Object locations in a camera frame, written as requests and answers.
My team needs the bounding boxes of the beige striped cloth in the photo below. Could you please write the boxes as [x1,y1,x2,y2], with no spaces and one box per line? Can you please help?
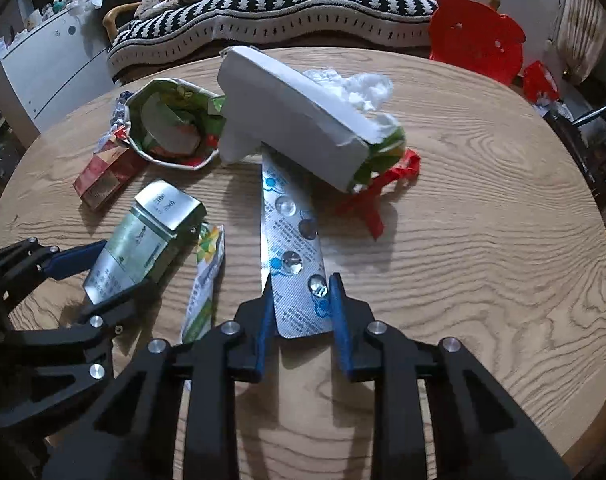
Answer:
[553,0,606,86]

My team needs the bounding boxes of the open green snack bag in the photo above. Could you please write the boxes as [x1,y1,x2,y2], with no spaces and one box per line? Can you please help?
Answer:
[124,78,229,171]

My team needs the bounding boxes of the red plastic stool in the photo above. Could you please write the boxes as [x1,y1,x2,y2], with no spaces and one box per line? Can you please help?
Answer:
[428,0,527,86]

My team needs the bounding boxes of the white cardboard box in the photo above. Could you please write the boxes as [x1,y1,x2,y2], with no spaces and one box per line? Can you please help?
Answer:
[217,46,379,195]

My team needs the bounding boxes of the flattened green and yellow carton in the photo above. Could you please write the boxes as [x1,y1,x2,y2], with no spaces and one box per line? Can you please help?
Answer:
[180,224,226,346]

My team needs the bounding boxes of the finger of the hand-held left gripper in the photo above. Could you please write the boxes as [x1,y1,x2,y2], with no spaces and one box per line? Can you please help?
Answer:
[0,237,107,331]
[0,280,159,428]

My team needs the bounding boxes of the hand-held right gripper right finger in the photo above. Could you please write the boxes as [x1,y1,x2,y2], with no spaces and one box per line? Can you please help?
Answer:
[328,272,574,480]

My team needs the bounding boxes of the white cabinet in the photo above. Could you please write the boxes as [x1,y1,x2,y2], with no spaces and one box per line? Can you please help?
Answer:
[0,7,114,133]

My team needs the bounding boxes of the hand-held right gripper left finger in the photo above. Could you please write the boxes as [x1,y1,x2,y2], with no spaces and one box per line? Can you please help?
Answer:
[42,280,276,480]

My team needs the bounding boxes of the white tissue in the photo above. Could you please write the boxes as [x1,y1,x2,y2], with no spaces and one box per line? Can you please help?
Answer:
[303,69,399,136]

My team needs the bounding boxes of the red paper box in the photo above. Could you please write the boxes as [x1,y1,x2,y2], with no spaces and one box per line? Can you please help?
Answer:
[73,140,146,210]

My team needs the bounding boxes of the silver pill blister pack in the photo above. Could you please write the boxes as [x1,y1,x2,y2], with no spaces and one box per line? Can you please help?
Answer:
[259,152,334,338]

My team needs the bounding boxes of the green plastic wrapper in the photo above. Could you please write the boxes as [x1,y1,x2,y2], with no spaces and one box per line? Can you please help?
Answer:
[350,125,406,193]

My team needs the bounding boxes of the red plastic wrapper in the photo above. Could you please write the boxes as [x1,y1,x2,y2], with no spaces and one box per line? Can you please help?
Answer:
[335,149,421,241]

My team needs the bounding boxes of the red bag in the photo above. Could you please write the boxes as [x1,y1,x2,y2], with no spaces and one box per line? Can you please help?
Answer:
[522,60,561,103]

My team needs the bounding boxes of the silver and green carton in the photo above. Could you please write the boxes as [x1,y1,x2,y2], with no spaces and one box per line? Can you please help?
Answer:
[83,179,207,306]

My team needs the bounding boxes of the crumpled foil wrapper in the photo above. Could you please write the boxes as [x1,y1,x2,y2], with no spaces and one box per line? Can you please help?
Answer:
[96,92,134,156]

